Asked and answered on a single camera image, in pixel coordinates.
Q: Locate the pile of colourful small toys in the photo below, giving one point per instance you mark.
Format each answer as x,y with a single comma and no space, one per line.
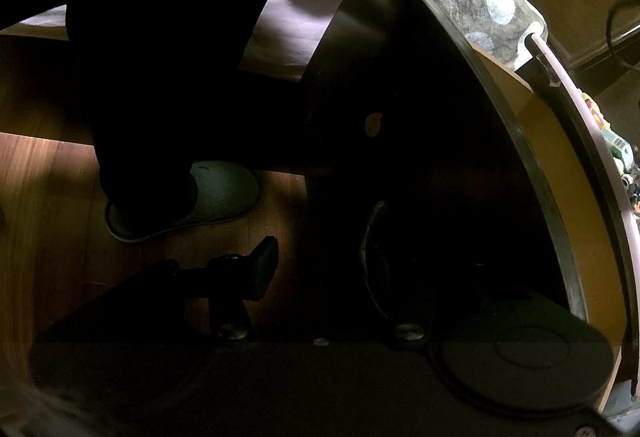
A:
617,152

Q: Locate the pink-edged dark desk top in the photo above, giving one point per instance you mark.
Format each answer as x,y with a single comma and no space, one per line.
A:
607,197

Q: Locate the mauve floor mat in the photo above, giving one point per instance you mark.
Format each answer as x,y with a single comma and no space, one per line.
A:
290,27

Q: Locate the person's dark trouser leg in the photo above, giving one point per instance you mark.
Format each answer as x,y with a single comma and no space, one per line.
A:
150,67

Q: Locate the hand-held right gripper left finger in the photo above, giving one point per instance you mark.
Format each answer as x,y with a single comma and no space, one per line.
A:
261,269

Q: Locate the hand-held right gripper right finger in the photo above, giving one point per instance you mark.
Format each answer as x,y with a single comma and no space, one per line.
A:
381,267

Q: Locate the grey slipper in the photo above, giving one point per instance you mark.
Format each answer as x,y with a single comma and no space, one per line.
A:
220,197

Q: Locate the brown oval sticker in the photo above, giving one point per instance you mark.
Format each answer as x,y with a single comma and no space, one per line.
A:
373,123

